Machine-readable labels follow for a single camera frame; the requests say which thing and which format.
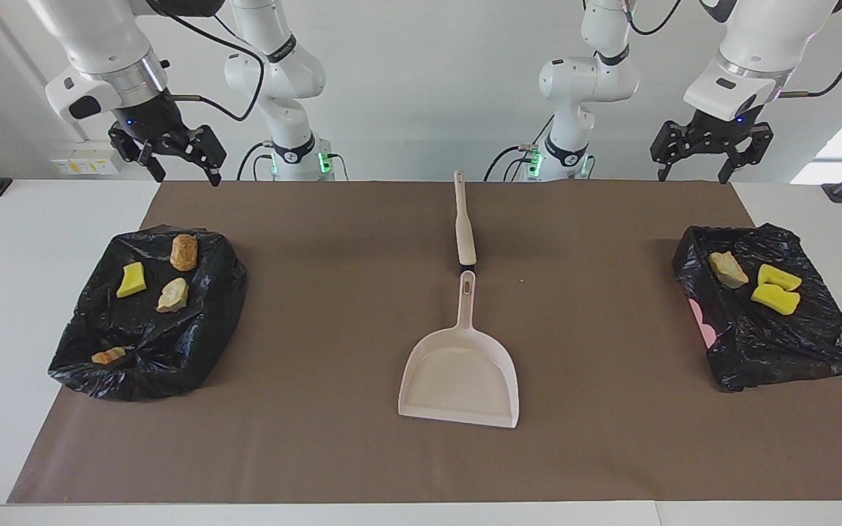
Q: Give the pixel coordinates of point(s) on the small yellow sponge piece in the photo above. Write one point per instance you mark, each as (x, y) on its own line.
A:
(131, 280)

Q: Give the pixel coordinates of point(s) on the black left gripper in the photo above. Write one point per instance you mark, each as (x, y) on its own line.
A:
(721, 128)

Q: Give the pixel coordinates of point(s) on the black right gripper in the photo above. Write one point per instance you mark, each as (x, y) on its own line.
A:
(150, 117)

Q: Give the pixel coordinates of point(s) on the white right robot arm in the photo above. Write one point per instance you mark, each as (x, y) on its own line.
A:
(275, 73)

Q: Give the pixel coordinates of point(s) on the black trash bag pink bin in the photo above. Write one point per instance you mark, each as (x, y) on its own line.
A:
(779, 336)

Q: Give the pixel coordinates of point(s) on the notched yellow sponge piece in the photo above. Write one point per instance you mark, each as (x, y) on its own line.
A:
(779, 277)

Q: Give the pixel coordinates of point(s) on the white wall socket strip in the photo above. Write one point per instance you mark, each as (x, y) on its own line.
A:
(88, 162)

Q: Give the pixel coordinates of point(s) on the beige hand brush black bristles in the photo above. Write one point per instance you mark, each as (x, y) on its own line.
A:
(465, 234)

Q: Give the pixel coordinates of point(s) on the brown table mat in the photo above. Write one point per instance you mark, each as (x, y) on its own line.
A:
(421, 460)

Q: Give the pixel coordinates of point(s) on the orange striped croissant piece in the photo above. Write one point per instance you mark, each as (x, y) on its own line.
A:
(728, 269)

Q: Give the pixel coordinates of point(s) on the brown bread nugget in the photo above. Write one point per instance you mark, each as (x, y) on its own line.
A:
(183, 253)

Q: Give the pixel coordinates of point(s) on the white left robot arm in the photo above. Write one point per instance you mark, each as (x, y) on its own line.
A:
(589, 73)

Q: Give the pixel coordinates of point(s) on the beige plastic dustpan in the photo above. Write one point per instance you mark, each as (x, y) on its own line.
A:
(457, 380)

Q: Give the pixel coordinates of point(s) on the beige striped bread piece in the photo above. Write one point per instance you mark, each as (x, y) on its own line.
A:
(109, 356)

